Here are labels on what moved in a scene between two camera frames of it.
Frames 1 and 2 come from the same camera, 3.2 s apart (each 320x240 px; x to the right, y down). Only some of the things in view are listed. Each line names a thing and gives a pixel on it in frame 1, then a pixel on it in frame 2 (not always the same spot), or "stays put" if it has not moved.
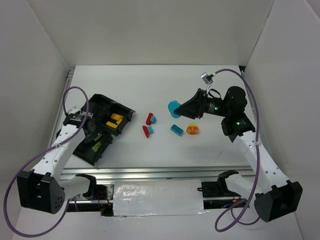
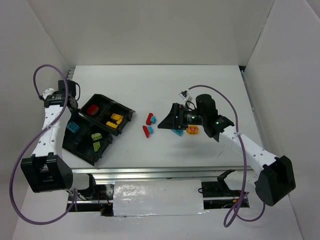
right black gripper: x=200 y=104 → x=179 y=116
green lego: x=95 y=147 stays put
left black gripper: x=90 y=124 → x=74 y=104
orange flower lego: x=192 y=130 stays put
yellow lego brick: x=117 y=117 stays put
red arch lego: x=149 y=119 stays put
